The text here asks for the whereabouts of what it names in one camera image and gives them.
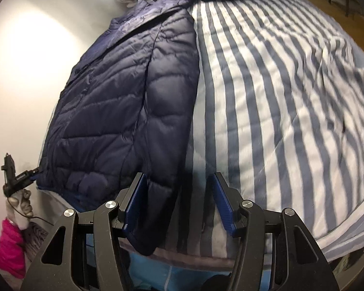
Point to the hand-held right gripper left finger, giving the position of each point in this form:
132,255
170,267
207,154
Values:
133,206

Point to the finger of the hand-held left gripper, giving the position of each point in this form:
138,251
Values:
32,174

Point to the navy quilted down jacket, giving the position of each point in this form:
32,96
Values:
124,106

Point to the person's left hand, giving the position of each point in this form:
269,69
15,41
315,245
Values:
23,204

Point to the light blue bed sheet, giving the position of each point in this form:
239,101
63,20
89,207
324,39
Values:
157,271

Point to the blue white striped blanket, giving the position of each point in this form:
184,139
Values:
276,103

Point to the person's left forearm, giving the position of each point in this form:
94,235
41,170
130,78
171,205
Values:
9,245

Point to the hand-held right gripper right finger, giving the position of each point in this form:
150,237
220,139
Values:
226,206

